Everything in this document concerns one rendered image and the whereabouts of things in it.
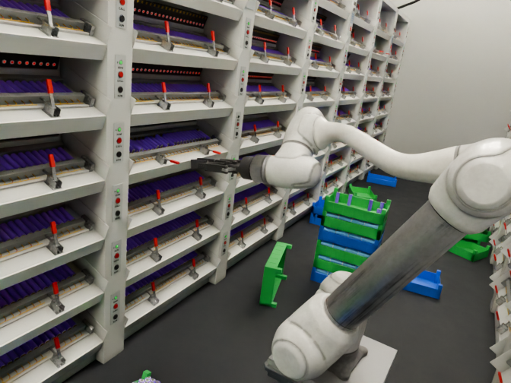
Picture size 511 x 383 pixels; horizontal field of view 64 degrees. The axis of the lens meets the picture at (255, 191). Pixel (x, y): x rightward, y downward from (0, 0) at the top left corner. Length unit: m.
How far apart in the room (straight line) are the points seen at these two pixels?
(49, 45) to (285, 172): 0.69
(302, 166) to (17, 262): 0.81
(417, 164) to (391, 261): 0.26
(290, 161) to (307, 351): 0.52
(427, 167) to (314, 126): 0.38
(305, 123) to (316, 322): 0.59
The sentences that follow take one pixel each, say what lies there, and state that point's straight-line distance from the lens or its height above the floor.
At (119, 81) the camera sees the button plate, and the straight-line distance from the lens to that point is 1.30.
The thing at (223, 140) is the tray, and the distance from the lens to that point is 1.87.
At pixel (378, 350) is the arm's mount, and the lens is 1.51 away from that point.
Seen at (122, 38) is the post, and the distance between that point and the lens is 1.31.
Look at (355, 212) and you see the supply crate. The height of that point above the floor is 0.43.
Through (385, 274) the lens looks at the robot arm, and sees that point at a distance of 0.96.
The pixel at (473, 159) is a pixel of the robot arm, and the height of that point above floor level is 0.96.
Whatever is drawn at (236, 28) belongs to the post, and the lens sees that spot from 1.84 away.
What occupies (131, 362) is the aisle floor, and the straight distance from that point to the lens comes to 1.67.
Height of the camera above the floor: 1.08
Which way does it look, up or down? 17 degrees down
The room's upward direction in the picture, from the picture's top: 7 degrees clockwise
